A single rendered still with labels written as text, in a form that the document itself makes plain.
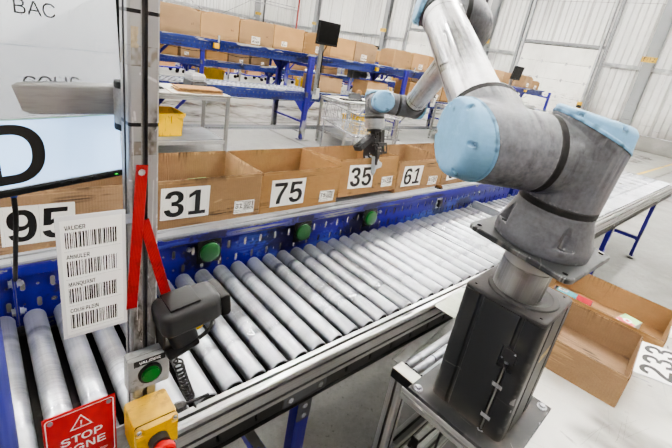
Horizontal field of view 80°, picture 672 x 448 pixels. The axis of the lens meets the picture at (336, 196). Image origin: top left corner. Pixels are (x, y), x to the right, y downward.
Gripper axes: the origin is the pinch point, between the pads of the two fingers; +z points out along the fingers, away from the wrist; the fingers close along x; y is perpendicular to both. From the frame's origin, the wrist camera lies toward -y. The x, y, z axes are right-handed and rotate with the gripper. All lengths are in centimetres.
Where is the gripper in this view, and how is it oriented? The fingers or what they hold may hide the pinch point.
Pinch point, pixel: (370, 172)
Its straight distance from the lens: 186.8
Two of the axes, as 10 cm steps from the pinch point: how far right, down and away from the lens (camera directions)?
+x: -6.6, -1.2, 7.4
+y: 7.5, -1.1, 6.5
